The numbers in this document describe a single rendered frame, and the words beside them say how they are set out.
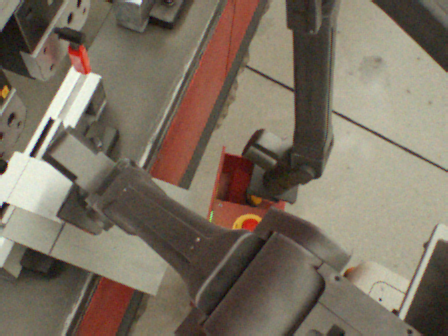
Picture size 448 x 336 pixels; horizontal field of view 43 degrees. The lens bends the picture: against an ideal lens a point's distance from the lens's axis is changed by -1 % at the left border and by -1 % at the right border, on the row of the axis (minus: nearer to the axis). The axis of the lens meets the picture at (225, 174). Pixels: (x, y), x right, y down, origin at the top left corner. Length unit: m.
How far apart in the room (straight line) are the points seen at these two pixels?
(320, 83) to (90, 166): 0.35
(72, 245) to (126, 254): 0.09
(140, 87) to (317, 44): 0.49
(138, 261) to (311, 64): 0.40
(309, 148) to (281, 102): 1.24
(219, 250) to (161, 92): 0.81
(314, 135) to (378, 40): 1.54
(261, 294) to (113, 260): 0.60
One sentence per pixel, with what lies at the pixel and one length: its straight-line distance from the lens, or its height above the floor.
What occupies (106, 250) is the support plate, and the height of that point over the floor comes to 1.00.
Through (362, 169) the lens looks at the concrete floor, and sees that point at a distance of 2.15.
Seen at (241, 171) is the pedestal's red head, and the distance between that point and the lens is 1.25.
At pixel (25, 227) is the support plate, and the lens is 0.96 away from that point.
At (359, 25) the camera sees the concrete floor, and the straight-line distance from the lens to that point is 2.47.
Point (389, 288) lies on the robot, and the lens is 1.74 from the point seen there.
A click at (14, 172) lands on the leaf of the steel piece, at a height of 1.00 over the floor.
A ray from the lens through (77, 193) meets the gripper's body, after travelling 0.85.
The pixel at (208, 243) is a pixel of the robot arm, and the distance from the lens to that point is 0.41.
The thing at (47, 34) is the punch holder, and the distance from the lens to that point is 0.81.
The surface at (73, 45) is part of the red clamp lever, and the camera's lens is 0.82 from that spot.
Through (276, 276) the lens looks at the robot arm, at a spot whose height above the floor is 1.57.
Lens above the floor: 1.89
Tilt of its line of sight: 68 degrees down
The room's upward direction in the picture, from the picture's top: 11 degrees clockwise
